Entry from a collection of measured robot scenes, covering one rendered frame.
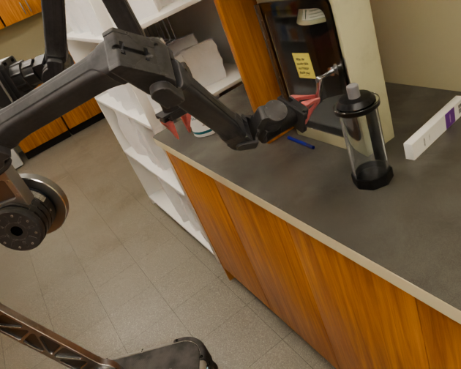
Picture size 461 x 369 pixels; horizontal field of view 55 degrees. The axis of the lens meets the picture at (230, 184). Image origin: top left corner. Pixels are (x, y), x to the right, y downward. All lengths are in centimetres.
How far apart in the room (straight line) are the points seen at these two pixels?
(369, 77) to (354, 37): 12
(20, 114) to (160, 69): 27
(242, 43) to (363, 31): 39
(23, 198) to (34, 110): 49
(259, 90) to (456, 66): 61
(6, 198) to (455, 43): 137
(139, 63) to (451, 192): 75
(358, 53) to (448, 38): 41
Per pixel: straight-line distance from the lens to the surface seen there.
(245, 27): 144
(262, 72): 149
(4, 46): 644
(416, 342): 118
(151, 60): 78
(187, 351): 196
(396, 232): 105
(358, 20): 122
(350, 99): 110
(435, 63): 163
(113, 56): 76
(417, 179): 119
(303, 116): 115
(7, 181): 130
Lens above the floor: 163
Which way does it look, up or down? 29 degrees down
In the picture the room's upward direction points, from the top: 23 degrees counter-clockwise
